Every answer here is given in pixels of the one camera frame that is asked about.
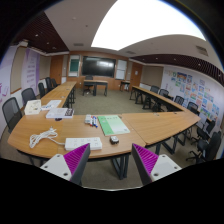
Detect white coiled power cable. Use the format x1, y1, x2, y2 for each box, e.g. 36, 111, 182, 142
28, 127, 67, 149

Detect white power strip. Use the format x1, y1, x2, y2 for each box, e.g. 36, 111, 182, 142
64, 136, 103, 152

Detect plain white whiteboard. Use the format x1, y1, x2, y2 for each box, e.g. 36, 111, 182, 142
115, 59, 128, 80

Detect long wooden table row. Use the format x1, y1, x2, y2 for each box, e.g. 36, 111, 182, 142
129, 85, 184, 113
39, 80, 78, 109

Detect green booklet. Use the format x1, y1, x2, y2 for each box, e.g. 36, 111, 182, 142
97, 114, 131, 137

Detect white paper sheets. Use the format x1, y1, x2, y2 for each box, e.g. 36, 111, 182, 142
40, 99, 63, 111

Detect bright ceiling light panel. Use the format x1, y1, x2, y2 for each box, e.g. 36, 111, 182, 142
90, 0, 207, 52

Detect black office chair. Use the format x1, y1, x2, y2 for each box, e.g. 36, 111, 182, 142
83, 75, 95, 94

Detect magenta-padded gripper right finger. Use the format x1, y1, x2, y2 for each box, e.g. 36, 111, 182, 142
131, 142, 183, 187

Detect black wall television screen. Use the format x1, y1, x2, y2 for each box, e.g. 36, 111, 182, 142
81, 55, 117, 78

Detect group of black mesh chairs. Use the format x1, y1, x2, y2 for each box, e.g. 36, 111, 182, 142
149, 84, 223, 164
1, 76, 59, 133

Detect small dark side desk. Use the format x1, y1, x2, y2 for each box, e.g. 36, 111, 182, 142
119, 79, 132, 92

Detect white book with dark print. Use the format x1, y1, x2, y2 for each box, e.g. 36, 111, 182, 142
45, 107, 75, 120

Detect whiteboard with green sheet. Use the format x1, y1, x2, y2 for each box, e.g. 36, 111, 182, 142
68, 54, 81, 78

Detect group of colourful wall posters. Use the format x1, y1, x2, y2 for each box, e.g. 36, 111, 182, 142
164, 69, 221, 126

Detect large purple white wall banner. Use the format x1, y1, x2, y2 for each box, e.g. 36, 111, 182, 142
0, 44, 19, 101

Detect dark wooden teacher desk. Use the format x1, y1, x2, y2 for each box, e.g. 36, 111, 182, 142
82, 79, 109, 98

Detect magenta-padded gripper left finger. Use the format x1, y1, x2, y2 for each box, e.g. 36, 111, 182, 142
39, 142, 92, 187

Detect narrow purple wall banner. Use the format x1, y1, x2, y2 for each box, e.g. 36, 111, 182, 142
21, 48, 41, 96

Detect white cardboard box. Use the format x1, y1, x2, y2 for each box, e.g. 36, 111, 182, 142
24, 99, 42, 116

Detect brown wooden door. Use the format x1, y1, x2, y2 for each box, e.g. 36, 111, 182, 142
49, 54, 64, 85
129, 62, 144, 92

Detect grey charger with orange ports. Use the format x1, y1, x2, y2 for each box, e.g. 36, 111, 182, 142
109, 135, 120, 145

